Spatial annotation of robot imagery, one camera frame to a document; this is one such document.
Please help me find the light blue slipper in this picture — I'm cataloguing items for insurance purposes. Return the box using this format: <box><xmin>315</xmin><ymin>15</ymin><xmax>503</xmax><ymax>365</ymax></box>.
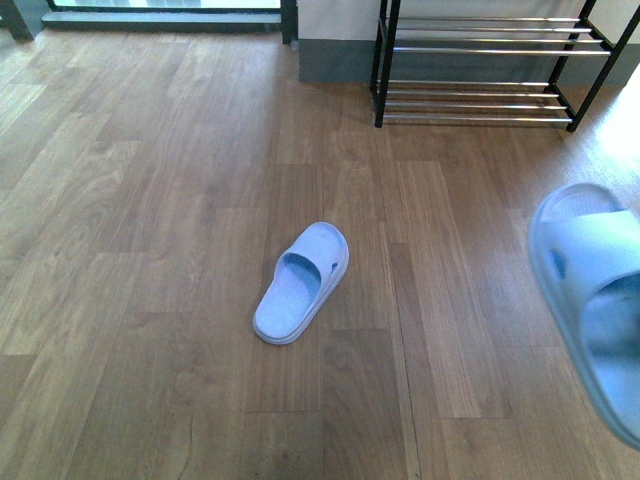
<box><xmin>528</xmin><ymin>183</ymin><xmax>639</xmax><ymax>448</ymax></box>
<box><xmin>253</xmin><ymin>222</ymin><xmax>349</xmax><ymax>345</ymax></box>

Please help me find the black metal shoe rack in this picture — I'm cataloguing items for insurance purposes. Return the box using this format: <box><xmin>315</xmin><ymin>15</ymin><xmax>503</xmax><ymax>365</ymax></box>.
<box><xmin>370</xmin><ymin>1</ymin><xmax>639</xmax><ymax>132</ymax></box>

